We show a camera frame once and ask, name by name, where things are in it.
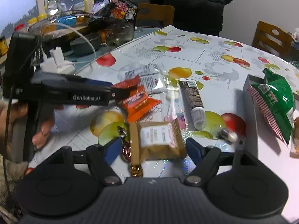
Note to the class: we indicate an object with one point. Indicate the black instant noodle bag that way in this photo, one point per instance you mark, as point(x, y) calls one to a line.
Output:
point(106, 13)

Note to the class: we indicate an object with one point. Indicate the red small snack packet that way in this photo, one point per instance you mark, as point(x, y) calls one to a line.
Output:
point(128, 83)

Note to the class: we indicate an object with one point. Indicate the orange snack packet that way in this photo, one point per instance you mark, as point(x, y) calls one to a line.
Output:
point(138, 104)

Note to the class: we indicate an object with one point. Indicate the grey cardboard tray box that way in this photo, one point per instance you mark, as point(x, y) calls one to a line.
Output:
point(259, 137)

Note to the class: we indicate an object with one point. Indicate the blue box on clutter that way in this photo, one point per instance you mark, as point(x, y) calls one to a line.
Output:
point(69, 20)

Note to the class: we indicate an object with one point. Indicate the wooden chair near person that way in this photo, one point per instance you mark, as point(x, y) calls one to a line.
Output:
point(154, 15)

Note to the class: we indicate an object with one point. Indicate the brown paper snack packet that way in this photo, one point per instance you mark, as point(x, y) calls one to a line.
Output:
point(156, 141)

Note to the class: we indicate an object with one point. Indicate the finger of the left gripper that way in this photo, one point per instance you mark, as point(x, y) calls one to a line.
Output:
point(120, 93)

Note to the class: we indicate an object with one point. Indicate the gold candy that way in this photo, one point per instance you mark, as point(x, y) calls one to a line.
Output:
point(135, 170)

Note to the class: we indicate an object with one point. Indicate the person in puffer jacket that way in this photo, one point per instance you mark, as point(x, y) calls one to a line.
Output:
point(200, 16)

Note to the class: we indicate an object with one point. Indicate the wooden chair right side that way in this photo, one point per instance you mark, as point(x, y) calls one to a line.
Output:
point(272, 39)

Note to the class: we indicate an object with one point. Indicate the green snack bag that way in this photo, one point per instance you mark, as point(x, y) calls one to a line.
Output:
point(275, 101)

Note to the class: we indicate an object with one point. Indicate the white charger with cable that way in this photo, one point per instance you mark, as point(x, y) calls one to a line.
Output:
point(58, 56)

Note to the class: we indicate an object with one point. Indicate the brown chocolate tube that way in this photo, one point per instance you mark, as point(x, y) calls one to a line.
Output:
point(195, 102)

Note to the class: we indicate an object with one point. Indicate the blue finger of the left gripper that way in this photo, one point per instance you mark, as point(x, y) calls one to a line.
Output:
point(98, 82)

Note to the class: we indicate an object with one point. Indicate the fruit pattern tablecloth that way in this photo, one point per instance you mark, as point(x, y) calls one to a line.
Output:
point(202, 81)

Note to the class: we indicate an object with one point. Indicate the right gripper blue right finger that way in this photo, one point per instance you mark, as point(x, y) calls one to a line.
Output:
point(206, 161)

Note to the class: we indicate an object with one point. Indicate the yellow peanut snack bag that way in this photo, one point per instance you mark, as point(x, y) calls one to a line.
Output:
point(295, 139)

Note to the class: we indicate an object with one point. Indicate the small silver candy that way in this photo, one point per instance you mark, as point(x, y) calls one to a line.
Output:
point(228, 135)

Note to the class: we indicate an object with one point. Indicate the clear nut packet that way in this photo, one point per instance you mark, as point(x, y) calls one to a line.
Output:
point(152, 76)

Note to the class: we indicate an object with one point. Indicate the glass bowl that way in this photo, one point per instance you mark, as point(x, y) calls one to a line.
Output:
point(119, 34)

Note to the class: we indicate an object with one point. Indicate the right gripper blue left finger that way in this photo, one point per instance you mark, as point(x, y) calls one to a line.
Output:
point(99, 160)

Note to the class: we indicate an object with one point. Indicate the clear lollipop packet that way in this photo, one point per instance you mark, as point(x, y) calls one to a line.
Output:
point(171, 105)

